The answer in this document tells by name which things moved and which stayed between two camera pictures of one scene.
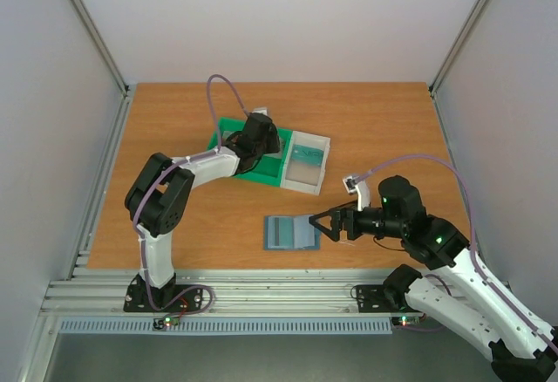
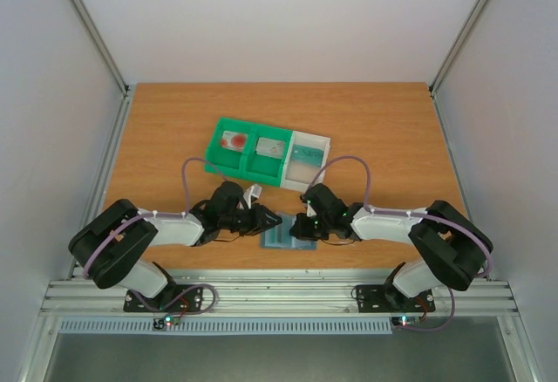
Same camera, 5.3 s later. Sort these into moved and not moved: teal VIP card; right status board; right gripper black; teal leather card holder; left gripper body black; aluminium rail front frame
Moved: left gripper body black; right gripper black
Not moved: aluminium rail front frame; right status board; teal leather card holder; teal VIP card
